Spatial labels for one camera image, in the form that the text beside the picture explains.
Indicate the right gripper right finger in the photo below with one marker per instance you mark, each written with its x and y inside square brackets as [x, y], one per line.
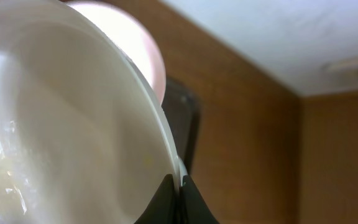
[193, 208]

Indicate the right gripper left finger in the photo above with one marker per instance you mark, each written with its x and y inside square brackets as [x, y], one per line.
[162, 209]

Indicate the white plate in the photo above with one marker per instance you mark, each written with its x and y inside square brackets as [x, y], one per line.
[83, 139]

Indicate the pale blue plate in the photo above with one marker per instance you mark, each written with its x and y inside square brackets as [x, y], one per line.
[183, 170]

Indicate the pink-white plate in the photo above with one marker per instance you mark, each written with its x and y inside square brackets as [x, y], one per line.
[131, 37]

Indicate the brown serving tray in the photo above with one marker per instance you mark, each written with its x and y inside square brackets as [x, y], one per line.
[182, 109]

